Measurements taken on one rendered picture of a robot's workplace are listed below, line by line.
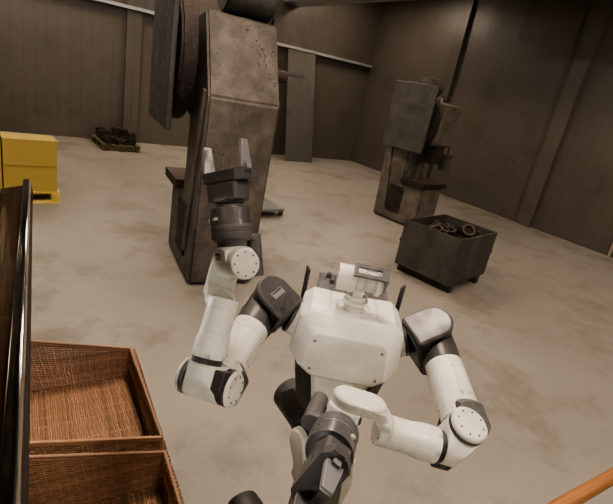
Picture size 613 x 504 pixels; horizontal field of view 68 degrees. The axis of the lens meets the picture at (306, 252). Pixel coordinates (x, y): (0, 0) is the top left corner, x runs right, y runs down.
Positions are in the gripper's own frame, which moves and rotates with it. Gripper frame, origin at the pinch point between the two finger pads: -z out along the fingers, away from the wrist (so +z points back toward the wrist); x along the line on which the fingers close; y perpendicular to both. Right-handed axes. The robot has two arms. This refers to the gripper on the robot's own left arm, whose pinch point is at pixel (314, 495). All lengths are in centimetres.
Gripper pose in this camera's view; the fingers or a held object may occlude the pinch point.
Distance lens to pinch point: 78.0
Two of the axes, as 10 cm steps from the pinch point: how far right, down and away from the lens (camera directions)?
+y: -8.0, -5.9, 1.0
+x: -5.5, 7.9, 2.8
